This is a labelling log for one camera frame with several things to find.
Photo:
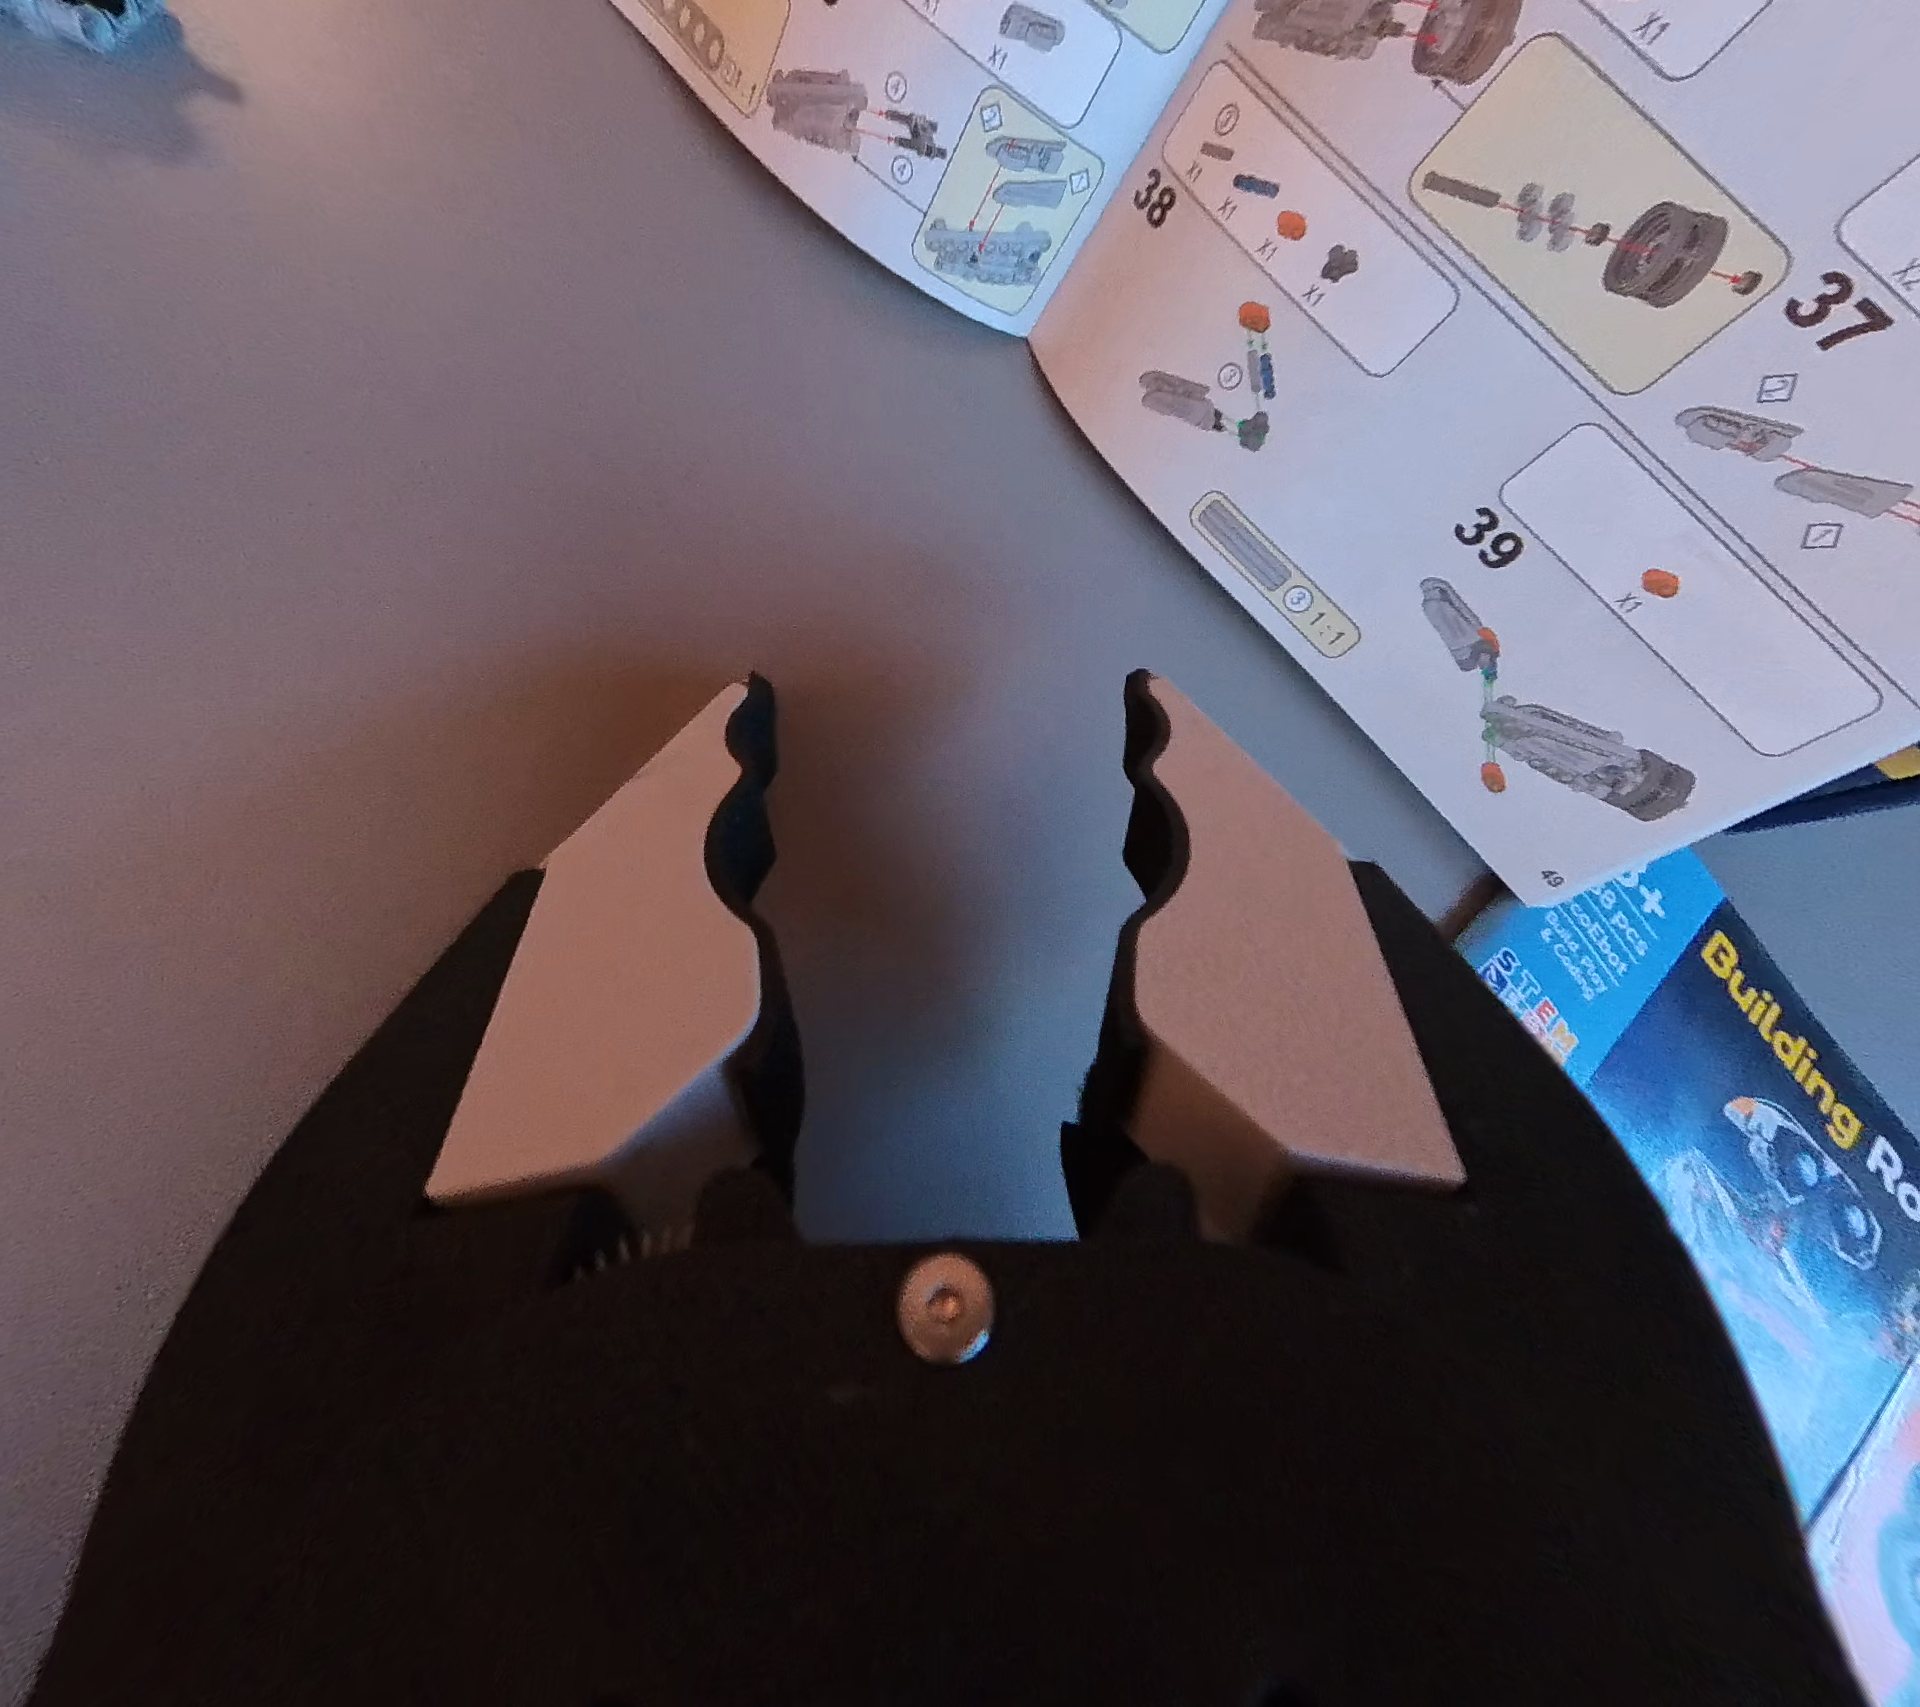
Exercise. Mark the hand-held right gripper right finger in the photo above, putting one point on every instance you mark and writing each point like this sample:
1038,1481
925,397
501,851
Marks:
1275,987

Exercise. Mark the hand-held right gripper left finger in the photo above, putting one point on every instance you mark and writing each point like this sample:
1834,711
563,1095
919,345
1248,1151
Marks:
615,987

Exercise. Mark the grey desk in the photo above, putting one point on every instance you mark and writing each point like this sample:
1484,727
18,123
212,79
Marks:
375,385

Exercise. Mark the blue building robot box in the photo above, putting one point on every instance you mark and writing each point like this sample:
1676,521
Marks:
1725,1137

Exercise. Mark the open instruction booklet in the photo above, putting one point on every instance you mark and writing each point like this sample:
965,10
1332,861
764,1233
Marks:
1351,385

